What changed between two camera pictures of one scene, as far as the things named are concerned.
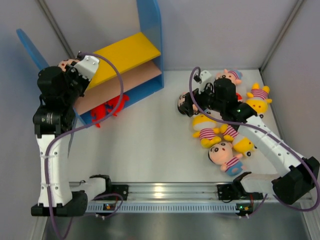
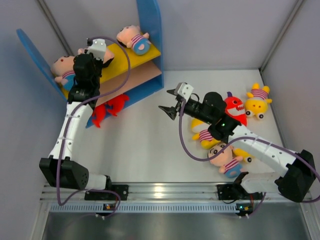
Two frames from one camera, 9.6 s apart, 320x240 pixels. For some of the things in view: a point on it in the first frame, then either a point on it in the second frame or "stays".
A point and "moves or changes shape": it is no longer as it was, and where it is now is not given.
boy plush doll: [181, 101] moves or changes shape
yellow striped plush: [242, 145] moves or changes shape
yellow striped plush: [206, 127] stays
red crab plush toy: [101, 110] stays
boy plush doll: [222, 153] stays
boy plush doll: [235, 76] -> [108, 56]
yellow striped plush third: [258, 98] stays
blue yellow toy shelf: [132, 66] stays
